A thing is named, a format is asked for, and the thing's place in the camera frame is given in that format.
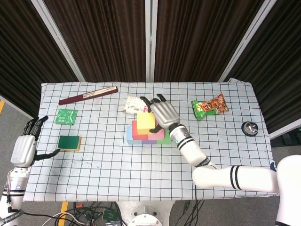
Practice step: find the dark brown partition panel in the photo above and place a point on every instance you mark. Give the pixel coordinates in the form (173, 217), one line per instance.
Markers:
(101, 40)
(195, 40)
(282, 70)
(23, 58)

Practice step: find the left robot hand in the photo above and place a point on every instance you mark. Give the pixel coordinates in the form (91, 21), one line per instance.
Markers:
(23, 150)

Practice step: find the red foam cube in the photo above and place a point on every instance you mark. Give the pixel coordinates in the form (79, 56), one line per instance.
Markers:
(136, 136)

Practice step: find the green circuit board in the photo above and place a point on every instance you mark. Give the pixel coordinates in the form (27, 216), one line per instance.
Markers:
(109, 214)

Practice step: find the grey partition post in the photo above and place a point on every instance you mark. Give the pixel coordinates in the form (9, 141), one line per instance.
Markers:
(58, 44)
(150, 40)
(247, 40)

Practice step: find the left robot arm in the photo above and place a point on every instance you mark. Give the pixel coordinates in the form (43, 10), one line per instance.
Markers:
(16, 190)

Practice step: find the black round metal cap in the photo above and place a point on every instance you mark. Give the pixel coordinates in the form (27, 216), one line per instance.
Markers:
(249, 128)

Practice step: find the green foam cube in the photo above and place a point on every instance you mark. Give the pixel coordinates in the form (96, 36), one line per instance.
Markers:
(164, 140)

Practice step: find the green orange snack bag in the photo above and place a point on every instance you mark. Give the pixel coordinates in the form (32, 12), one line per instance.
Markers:
(209, 107)

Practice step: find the green sachet packet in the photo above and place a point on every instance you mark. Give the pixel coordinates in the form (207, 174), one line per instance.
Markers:
(66, 116)

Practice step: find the yellow foam cube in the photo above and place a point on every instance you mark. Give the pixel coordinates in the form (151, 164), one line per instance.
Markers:
(145, 121)

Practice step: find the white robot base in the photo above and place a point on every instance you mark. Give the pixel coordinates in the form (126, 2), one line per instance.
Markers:
(145, 212)

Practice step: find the light blue foam cube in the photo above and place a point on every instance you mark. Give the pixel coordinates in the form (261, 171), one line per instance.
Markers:
(129, 137)

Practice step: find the green yellow sponge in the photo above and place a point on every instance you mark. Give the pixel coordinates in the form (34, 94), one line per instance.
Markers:
(68, 142)

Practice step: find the white biscuit package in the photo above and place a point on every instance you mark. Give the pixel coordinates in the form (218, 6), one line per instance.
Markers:
(134, 106)

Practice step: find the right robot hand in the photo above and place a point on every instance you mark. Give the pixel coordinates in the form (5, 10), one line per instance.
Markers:
(165, 114)

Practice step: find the white checkered tablecloth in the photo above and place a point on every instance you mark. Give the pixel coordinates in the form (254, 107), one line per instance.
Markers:
(105, 171)

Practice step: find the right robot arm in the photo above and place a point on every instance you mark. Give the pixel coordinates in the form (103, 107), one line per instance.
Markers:
(235, 179)

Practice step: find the pink foam cube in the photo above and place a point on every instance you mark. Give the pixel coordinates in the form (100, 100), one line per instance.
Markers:
(156, 136)

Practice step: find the dark red folded fan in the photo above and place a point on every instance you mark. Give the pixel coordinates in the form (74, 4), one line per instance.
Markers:
(88, 95)

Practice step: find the grey partition base rail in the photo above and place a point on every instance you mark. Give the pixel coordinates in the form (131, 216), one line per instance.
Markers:
(284, 131)
(16, 107)

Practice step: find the purple foam cube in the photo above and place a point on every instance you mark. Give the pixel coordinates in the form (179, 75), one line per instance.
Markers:
(149, 142)

